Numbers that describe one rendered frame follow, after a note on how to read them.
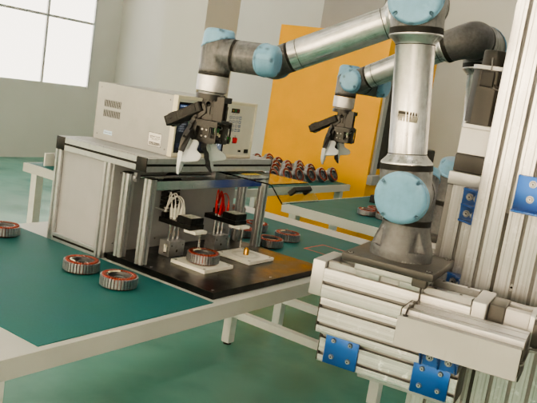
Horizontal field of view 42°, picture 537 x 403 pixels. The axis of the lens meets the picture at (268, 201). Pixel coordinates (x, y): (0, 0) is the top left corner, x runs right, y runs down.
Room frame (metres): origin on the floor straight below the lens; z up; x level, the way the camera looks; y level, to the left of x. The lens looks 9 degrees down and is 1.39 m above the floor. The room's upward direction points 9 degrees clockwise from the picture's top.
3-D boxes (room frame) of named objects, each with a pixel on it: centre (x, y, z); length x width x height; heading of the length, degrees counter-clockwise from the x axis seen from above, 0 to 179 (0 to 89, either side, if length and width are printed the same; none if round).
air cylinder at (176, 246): (2.39, 0.31, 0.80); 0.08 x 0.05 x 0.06; 146
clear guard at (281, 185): (2.57, 0.02, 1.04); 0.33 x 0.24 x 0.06; 56
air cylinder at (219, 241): (2.59, 0.17, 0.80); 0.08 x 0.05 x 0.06; 146
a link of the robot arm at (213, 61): (1.72, 0.17, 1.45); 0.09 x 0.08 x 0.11; 72
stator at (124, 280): (2.01, 0.40, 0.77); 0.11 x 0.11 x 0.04
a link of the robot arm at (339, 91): (2.52, -0.21, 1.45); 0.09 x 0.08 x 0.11; 57
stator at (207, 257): (2.31, 0.19, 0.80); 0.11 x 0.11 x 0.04
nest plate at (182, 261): (2.31, 0.19, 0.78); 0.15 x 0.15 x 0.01; 56
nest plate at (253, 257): (2.51, 0.05, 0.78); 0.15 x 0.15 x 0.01; 56
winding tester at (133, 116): (2.60, 0.38, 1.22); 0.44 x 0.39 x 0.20; 146
